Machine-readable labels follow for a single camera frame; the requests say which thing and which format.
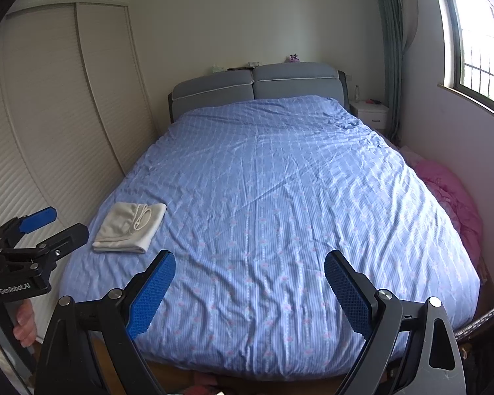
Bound cream white pants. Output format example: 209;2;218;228
93;202;168;254

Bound barred window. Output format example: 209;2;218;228
438;0;494;112

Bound person's left hand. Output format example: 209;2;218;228
13;299;37;348

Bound pink blanket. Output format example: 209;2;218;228
400;146;483;267

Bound white nightstand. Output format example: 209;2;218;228
350;101;389;134

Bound pink toy on headboard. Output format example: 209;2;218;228
287;54;301;63

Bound green curtain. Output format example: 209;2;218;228
377;0;413;145

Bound blue floral bed cover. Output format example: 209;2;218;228
60;96;480;380

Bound grey padded headboard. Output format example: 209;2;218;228
168;62;350;123

